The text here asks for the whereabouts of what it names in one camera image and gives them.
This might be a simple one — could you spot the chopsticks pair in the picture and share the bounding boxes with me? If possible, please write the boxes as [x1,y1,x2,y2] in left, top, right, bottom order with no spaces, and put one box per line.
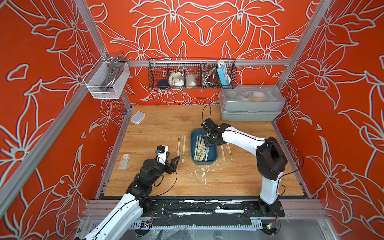
[227,143,234,162]
[221,145,226,163]
[194,135,200,161]
[182,136,186,164]
[177,134,181,156]
[203,148,210,162]
[197,136,206,162]

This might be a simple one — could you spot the teal plastic storage box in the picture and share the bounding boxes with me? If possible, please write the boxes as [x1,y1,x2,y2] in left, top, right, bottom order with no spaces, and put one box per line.
[190,129,218,165]

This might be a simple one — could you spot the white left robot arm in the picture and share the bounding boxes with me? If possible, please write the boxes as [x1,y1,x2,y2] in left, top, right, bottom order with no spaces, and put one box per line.
[83,153,181,240]

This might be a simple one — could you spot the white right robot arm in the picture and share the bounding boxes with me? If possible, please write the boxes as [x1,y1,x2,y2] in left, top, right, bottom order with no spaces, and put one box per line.
[201,118,288,216]

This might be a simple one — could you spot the wrapped chopsticks pair in box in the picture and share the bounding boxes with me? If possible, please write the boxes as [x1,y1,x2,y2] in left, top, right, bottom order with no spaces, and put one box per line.
[197,136,206,162]
[203,148,210,162]
[194,135,200,161]

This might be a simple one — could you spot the light blue box in basket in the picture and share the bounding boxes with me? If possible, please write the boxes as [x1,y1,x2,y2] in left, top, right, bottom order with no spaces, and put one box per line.
[217,60,231,86]

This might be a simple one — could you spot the small clear plastic case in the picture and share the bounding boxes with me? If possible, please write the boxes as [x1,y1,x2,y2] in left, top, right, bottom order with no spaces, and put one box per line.
[118,154,131,170]

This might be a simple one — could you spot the grey lidded plastic container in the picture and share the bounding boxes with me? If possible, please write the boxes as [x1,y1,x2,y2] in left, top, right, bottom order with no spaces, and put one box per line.
[219,85,286,122]

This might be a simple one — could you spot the white crumpled bag in basket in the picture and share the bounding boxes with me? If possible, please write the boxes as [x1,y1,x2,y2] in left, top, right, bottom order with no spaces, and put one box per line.
[168,72,185,88]

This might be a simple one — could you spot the metal tongs in bin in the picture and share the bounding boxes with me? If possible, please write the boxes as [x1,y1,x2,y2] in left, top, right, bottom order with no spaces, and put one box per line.
[100,56,124,92]

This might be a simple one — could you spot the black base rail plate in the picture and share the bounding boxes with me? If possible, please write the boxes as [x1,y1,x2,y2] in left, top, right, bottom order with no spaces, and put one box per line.
[145,196,286,227]

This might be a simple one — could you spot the white network switch box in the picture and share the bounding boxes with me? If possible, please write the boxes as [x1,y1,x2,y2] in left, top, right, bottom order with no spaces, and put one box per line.
[131,111,146,125]

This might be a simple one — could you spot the metal ring in basket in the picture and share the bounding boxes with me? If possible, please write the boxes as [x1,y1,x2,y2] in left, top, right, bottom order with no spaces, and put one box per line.
[201,62,217,88]

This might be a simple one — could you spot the black wire wall basket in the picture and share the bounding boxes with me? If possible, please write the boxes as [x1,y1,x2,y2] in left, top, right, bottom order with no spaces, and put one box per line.
[148,57,238,90]

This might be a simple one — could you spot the clear plastic wall bin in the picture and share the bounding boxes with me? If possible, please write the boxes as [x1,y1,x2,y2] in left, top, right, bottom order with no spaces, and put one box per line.
[84,58,130,100]

